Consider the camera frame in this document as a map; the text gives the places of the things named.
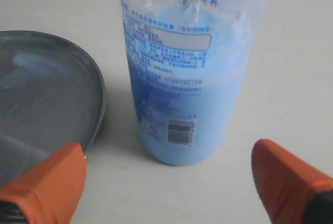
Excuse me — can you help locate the round steel plate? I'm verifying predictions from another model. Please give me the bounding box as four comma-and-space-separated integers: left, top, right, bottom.
1, 30, 106, 184

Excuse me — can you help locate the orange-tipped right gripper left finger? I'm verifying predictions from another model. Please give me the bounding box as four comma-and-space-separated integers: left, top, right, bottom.
1, 142, 87, 223

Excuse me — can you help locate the blue lotion pump bottle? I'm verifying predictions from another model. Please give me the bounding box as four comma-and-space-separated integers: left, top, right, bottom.
120, 0, 268, 166

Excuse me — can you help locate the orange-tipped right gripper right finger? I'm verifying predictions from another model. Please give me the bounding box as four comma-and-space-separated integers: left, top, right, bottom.
251, 139, 332, 224

